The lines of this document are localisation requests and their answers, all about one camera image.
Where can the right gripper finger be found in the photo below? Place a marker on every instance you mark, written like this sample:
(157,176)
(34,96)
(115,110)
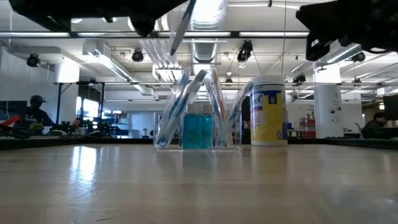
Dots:
(309,18)

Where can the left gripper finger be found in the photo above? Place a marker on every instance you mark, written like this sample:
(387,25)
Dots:
(168,4)

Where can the purple white toothbrush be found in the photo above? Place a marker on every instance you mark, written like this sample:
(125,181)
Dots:
(183,28)

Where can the orange white toothbrush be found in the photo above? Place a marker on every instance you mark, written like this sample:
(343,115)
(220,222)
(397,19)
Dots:
(218,93)

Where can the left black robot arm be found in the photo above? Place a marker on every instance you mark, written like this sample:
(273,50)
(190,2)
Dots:
(46,9)

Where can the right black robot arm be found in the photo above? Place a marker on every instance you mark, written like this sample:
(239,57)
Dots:
(387,25)

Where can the silver ceiling pipe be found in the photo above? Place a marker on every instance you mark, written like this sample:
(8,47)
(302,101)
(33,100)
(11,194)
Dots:
(342,54)

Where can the white round column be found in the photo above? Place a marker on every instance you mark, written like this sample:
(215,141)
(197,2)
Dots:
(328,102)

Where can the black monitor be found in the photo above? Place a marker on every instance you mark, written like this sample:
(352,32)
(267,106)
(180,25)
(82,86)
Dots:
(245,107)
(391,107)
(14,109)

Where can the yellow Lysol wipes canister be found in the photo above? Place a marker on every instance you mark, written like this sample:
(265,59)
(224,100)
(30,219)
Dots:
(267,118)

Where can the red shelf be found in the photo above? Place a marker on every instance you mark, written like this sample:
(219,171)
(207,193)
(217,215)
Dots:
(308,127)

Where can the person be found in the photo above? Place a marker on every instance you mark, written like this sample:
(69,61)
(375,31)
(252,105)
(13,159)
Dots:
(77,126)
(374,126)
(35,115)

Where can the grey office chair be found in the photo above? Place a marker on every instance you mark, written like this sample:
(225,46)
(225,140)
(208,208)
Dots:
(357,130)

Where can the clear acrylic organizer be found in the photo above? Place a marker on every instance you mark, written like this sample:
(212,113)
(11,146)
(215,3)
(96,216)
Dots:
(236,148)

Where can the green plant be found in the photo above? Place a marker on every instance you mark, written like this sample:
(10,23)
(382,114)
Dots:
(35,127)

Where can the silver ventilation duct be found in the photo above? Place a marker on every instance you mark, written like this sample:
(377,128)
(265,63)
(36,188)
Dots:
(203,46)

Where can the black overhead camera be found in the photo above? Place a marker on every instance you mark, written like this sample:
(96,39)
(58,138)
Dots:
(245,49)

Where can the black gantry frame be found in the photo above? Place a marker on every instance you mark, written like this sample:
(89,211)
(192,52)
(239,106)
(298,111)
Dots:
(59,102)

